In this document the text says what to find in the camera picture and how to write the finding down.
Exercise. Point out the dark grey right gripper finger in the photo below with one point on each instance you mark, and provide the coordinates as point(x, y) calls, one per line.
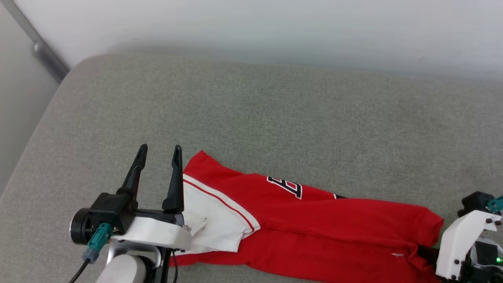
point(428, 256)

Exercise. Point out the grey metal rail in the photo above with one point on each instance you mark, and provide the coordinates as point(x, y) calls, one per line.
point(43, 53)

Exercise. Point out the black round left gripper motor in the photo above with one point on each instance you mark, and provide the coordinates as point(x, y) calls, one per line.
point(80, 227)

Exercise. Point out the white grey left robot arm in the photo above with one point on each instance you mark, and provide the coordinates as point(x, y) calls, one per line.
point(122, 271)

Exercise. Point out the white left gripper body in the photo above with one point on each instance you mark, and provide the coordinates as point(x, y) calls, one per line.
point(157, 234)

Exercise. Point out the grey fabric sofa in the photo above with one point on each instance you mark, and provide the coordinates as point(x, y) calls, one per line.
point(275, 118)

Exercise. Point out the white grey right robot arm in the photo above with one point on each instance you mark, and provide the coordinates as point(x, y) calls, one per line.
point(487, 259)

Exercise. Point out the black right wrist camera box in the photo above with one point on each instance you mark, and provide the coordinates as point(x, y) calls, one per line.
point(475, 202)

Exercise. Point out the red and white jersey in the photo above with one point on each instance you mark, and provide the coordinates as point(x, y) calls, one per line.
point(314, 236)

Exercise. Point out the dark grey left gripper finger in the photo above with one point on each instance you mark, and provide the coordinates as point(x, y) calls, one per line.
point(175, 188)
point(135, 173)

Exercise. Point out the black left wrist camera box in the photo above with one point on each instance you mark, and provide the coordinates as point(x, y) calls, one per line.
point(114, 212)

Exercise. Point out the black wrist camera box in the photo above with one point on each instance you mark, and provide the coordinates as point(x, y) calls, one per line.
point(114, 212)
point(475, 202)

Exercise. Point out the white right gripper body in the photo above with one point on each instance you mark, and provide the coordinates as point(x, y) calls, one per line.
point(456, 243)

